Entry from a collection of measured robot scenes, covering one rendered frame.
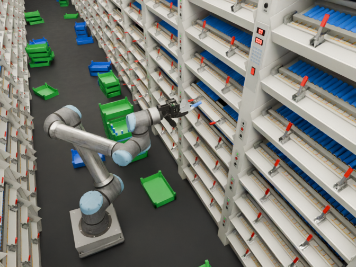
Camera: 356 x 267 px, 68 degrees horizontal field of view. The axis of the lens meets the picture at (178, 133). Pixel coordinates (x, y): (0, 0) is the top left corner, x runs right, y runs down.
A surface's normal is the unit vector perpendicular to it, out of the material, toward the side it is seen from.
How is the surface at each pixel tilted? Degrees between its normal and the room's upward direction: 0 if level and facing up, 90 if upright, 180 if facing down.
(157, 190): 0
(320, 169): 22
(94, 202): 5
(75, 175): 0
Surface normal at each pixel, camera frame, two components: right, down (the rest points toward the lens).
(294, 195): -0.34, -0.62
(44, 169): 0.00, -0.77
